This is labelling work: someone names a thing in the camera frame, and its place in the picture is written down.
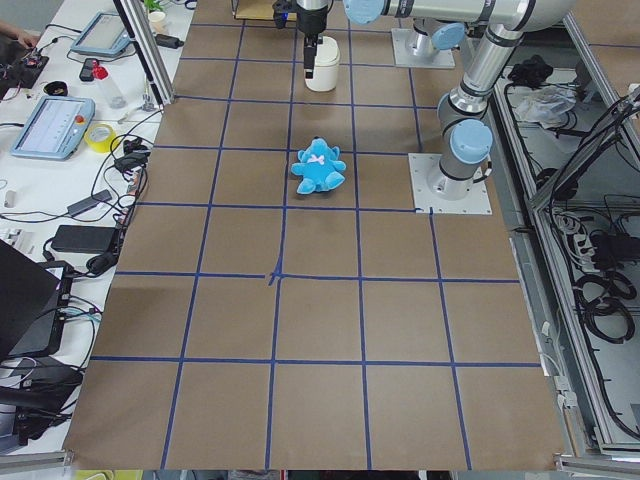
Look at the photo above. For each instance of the paper cup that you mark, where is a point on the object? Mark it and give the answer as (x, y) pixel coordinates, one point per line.
(158, 22)

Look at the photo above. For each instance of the blue teach pendant far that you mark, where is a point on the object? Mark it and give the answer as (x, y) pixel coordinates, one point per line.
(104, 36)

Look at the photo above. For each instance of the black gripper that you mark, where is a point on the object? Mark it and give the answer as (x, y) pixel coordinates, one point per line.
(311, 21)

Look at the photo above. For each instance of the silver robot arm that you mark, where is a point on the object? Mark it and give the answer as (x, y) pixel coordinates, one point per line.
(513, 15)
(467, 139)

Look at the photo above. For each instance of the crumpled white cloth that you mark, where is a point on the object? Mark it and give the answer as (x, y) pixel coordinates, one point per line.
(547, 106)

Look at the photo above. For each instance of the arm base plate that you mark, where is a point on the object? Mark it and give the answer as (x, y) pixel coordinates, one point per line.
(434, 192)
(418, 50)

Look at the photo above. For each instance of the black laptop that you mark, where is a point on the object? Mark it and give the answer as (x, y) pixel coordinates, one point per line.
(33, 296)

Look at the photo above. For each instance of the black power brick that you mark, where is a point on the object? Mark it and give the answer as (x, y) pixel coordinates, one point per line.
(83, 239)

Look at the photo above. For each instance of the blue teach pendant near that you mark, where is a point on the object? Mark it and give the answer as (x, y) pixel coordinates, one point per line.
(54, 129)

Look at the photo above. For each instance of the blue plush teddy bear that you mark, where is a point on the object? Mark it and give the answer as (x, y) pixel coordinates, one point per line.
(319, 167)

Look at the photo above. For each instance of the aluminium frame rail left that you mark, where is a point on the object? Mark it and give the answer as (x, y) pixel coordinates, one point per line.
(135, 20)

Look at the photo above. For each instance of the blue teach pendant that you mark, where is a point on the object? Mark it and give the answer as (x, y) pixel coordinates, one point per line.
(104, 36)
(54, 129)

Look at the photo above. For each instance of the yellow tape roll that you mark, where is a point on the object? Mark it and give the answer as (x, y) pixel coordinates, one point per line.
(101, 138)

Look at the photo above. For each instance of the white lidded trash can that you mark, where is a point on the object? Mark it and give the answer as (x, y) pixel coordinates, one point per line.
(326, 66)

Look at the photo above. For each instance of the small black bowl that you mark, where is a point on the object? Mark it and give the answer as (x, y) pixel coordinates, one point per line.
(56, 88)

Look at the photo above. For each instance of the clear bottle red cap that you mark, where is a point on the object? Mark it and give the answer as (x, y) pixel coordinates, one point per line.
(108, 86)

